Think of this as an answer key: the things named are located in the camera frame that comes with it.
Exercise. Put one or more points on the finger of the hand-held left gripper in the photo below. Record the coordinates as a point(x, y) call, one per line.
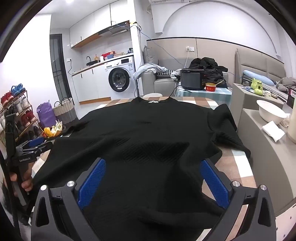
point(35, 141)
point(44, 148)

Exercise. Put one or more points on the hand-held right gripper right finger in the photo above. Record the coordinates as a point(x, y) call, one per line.
point(214, 183)

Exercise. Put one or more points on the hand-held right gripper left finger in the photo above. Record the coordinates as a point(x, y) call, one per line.
point(92, 183)

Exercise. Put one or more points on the black knit sweater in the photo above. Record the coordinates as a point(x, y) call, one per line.
point(138, 139)

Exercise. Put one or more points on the person's left hand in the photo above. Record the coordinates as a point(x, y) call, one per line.
point(27, 180)

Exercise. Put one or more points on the plaid table blanket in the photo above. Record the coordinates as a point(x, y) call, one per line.
point(231, 166)

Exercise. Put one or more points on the purple bag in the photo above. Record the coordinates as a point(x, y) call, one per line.
point(46, 115)

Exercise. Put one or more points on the black stand pole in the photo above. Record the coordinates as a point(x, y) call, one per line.
point(10, 125)

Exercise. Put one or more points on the metal shoe rack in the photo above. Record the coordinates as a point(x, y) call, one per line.
point(24, 111)

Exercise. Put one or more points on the woven laundry basket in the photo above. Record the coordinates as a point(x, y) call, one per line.
point(66, 113)

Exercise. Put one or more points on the group of assorted shoes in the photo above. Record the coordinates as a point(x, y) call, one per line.
point(18, 89)

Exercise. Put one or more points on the grey partition counter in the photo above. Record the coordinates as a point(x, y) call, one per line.
point(266, 162)

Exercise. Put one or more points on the dark glass door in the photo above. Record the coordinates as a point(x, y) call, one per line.
point(59, 67)

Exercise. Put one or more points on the white lower kitchen cabinets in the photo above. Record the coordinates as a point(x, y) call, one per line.
point(87, 83)

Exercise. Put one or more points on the white kitchen cabinets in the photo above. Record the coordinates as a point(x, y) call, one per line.
point(87, 83)
point(92, 25)

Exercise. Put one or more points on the white folded cloth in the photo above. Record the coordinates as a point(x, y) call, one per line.
point(274, 132)

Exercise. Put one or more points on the teal checked tablecloth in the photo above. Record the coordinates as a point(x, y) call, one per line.
point(208, 96)

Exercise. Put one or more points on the white basin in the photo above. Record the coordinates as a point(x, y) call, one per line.
point(270, 113)

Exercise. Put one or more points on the red bowl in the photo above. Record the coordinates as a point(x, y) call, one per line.
point(210, 87)

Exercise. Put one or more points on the black sink faucet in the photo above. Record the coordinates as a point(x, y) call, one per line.
point(88, 60)

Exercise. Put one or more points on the wooden chopsticks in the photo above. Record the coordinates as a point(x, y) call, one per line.
point(219, 82)

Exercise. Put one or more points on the white washing machine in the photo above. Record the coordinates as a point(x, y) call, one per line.
point(120, 81)

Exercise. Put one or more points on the black countertop oven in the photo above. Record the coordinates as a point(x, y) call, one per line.
point(192, 80)

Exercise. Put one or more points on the green toy figure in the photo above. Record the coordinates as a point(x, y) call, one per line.
point(256, 85)

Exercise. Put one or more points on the white round stool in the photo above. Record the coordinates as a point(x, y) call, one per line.
point(152, 95)

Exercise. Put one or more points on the red container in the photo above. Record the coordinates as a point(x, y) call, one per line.
point(107, 56)

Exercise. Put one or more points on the blue pillow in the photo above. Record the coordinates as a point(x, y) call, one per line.
point(256, 77)

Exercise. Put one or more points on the grey white cloth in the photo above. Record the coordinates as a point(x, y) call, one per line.
point(175, 75)

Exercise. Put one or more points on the grey sofa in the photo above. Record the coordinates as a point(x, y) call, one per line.
point(150, 83)

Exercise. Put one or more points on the pile of black coats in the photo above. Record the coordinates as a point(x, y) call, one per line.
point(212, 67)

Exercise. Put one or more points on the dark red box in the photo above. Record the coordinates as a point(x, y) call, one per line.
point(291, 97)

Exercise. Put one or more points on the houndstooth cushion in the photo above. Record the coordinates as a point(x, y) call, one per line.
point(164, 73)

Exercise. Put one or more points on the grey bedding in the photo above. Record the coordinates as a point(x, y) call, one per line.
point(286, 83)

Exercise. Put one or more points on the light grey garment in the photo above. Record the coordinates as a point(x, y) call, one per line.
point(148, 68)

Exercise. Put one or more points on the grey padded headboard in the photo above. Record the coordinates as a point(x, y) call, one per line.
point(254, 61)

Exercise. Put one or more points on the white upper kitchen cabinets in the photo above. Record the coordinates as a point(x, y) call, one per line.
point(92, 25)

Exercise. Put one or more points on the range hood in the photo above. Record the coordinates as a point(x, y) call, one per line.
point(114, 27)

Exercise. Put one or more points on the grey upright cushion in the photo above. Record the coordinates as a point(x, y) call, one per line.
point(150, 56)

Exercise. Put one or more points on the white air conditioner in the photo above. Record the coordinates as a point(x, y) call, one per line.
point(168, 1)

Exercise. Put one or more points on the white wall socket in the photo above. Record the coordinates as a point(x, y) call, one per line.
point(190, 48)

